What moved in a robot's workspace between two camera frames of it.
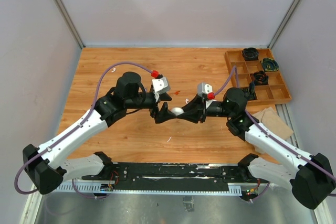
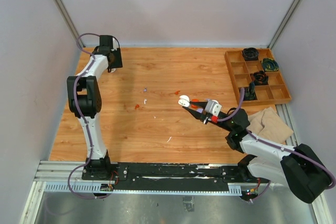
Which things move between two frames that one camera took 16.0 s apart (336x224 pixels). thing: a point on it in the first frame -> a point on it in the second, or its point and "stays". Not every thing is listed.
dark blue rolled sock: [250, 92] stays
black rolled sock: [251, 54] stays
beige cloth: [269, 119] stays
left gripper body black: [154, 106] -> [117, 62]
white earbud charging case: [177, 110] -> [184, 100]
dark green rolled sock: [270, 65] stays
